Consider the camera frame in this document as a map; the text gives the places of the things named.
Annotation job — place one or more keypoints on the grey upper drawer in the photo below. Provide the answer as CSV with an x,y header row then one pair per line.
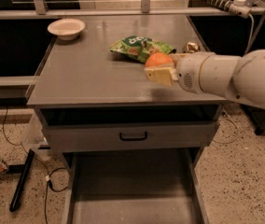
x,y
129,128

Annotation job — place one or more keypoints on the open grey middle drawer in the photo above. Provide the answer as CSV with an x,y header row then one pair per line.
x,y
157,186

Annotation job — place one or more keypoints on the orange fruit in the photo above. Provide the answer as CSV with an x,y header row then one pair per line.
x,y
158,59

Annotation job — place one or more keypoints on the white paper bowl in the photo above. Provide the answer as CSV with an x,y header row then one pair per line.
x,y
67,29

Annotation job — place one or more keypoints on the black floor stand bar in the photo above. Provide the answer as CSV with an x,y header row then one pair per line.
x,y
24,171

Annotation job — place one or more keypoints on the grey drawer cabinet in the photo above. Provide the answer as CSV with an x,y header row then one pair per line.
x,y
84,72

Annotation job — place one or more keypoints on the green chip bag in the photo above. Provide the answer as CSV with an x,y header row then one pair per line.
x,y
140,48

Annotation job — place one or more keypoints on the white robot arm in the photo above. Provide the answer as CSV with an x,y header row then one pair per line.
x,y
237,79

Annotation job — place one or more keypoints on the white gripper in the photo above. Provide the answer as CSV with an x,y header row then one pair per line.
x,y
188,71

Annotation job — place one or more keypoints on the black drawer handle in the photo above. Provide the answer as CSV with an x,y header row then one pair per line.
x,y
133,137

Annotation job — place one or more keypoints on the crushed silver soda can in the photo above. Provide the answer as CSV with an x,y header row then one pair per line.
x,y
191,47

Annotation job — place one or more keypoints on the striped tube with white cap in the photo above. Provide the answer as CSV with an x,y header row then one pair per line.
x,y
234,7

